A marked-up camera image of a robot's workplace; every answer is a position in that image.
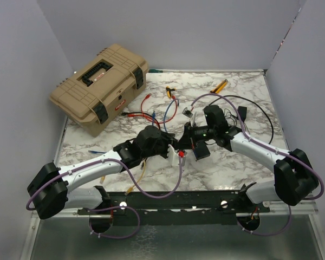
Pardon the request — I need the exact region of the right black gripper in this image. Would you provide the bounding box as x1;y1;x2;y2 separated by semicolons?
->
175;121;217;150

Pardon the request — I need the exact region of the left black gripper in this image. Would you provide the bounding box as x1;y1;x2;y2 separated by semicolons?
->
142;132;178;160

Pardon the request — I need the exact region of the black blue network switch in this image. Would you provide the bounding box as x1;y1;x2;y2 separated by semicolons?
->
193;142;210;161

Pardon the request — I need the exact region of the yellow ethernet cable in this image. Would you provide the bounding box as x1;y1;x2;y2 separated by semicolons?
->
99;159;147;196

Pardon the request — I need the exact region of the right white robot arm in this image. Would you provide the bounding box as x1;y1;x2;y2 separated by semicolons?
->
176;105;319;212

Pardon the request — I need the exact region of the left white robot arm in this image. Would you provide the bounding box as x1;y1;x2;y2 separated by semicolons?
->
25;126;183;219

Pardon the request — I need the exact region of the yellow utility knife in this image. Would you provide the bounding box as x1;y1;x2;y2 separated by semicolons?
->
210;79;228;94

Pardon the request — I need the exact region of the tan plastic toolbox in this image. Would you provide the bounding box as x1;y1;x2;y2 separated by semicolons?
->
49;44;148;137

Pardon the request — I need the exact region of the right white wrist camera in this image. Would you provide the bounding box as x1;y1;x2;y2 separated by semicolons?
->
182;106;197;126

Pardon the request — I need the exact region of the long red ethernet cable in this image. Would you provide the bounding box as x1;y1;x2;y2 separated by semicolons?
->
128;93;163;124

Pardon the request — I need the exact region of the black adapter power cord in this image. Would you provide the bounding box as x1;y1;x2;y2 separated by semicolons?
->
207;94;274;144

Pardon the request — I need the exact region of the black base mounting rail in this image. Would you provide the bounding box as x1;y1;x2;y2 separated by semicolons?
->
77;190;270;226

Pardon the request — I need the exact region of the green handled screwdriver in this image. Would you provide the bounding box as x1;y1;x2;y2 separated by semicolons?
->
148;69;164;73

